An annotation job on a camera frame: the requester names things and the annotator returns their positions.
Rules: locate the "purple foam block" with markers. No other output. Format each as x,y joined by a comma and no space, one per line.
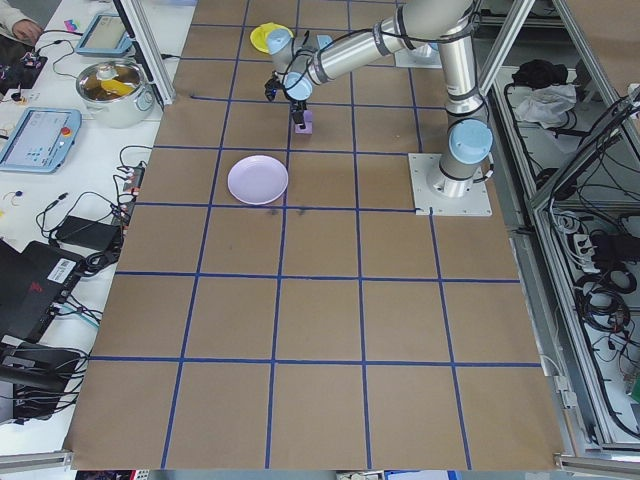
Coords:
308,128

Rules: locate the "bystander beige sleeve forearm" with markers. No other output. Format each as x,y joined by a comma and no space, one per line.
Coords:
10,9

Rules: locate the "bystander hand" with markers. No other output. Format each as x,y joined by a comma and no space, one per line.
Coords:
26,29

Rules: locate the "yellow plastic plate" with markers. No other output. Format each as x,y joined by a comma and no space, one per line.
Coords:
259,39

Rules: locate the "purple plastic plate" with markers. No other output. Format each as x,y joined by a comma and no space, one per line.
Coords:
257,180

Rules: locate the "grey cooking pot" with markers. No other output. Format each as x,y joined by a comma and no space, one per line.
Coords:
120,112

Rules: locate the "yellow object inside pot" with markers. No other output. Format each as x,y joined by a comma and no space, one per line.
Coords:
117,86

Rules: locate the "glass pot lid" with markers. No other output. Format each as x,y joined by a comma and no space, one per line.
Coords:
107,80

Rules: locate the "black connector strip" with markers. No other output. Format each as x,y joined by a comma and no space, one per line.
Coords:
131,190

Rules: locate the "light blue teach pendant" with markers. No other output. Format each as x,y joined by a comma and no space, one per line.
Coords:
105,32
35,140

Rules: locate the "pink green sticky notes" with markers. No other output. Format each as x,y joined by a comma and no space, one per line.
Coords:
72,23

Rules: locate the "large black power brick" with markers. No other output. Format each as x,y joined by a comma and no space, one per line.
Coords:
85,231

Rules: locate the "black crumpled cloth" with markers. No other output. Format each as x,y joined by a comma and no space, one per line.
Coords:
540,75

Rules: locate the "white crumpled cloth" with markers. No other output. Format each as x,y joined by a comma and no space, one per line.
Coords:
547,107

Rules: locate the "black board with red parts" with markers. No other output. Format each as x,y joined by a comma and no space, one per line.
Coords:
32,61

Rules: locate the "small black yellow roll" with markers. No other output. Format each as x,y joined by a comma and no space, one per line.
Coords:
16,95

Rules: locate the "white power strip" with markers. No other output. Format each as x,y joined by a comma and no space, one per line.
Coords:
580,245

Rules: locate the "black computer with red logo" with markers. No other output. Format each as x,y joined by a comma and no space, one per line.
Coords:
30,285

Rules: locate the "green circuit board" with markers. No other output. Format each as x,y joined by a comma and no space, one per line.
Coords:
635,387

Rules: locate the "aluminium extrusion bar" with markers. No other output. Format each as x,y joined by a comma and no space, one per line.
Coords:
597,462
35,459

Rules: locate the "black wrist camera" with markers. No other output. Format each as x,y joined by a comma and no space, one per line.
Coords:
271,90

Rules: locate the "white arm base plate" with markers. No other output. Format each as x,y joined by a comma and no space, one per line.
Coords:
412,60
475,200

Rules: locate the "aluminium extrusion post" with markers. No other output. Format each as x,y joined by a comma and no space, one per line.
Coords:
156,65
510,45

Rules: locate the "V-shaped metal bar frame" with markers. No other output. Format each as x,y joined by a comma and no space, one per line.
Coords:
550,340

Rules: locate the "black adapter in frame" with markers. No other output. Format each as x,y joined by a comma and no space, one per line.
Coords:
610,247

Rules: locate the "grey metal bracket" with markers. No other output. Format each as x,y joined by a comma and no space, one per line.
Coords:
564,392

